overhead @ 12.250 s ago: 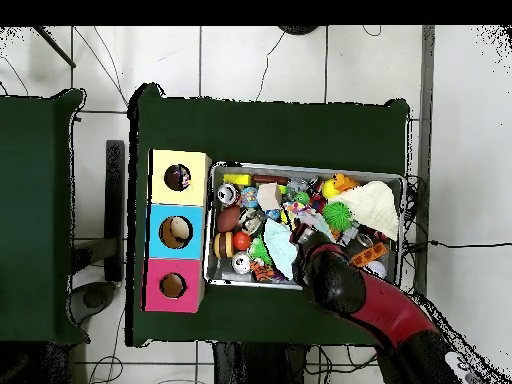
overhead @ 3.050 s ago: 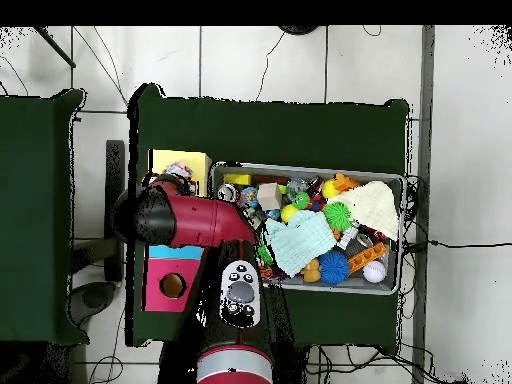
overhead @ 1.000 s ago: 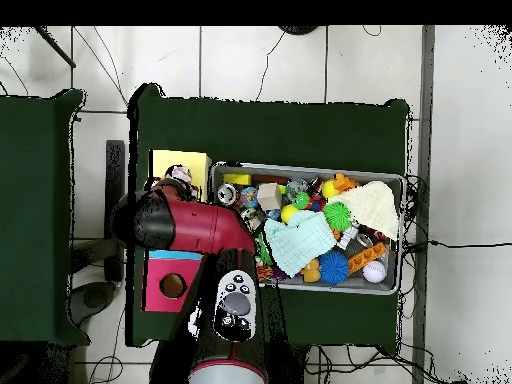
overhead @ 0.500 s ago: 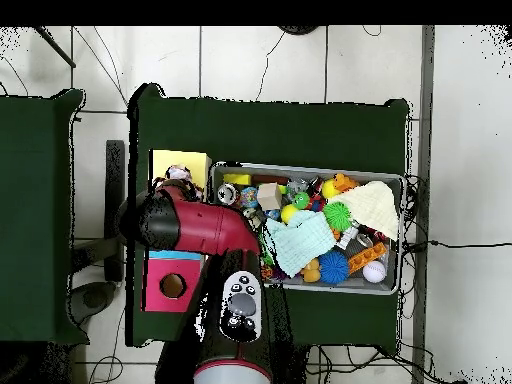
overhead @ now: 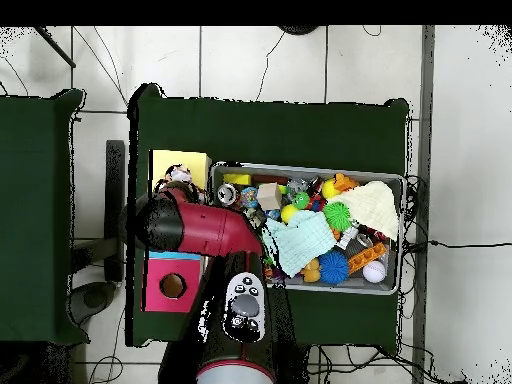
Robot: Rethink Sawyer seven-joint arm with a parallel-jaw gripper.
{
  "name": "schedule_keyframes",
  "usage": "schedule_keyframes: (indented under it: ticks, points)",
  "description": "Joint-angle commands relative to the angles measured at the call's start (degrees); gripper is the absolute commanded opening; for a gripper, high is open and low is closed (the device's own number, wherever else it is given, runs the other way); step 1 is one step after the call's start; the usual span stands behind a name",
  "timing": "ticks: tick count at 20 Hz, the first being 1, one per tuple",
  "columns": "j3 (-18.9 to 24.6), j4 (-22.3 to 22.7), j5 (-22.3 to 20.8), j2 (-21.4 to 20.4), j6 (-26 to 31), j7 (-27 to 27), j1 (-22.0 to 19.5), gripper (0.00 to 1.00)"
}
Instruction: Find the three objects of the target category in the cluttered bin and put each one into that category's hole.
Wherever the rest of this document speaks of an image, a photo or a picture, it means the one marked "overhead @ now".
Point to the white baseball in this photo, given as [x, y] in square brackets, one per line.
[374, 272]

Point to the black metal rod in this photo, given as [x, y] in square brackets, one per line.
[54, 46]

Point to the shallow clear mesh bin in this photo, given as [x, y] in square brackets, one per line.
[320, 284]

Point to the blue spiky ball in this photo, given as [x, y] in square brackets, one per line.
[334, 267]

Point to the black stand bar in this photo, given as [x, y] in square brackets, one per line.
[114, 168]

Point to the plain wooden cube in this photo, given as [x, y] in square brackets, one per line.
[268, 196]

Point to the wooden box with three holes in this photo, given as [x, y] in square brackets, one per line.
[160, 288]

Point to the large dark green tablecloth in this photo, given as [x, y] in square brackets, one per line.
[280, 128]

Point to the cream knitted cloth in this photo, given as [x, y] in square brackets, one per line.
[372, 208]

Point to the multicolour patterned cloth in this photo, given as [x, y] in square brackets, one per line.
[180, 175]

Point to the green spiky ball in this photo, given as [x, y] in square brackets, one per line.
[338, 216]

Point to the dark green side tablecloth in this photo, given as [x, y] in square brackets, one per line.
[32, 200]

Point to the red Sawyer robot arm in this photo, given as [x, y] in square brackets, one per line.
[216, 228]

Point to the mint green cloth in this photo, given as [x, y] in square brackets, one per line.
[304, 240]

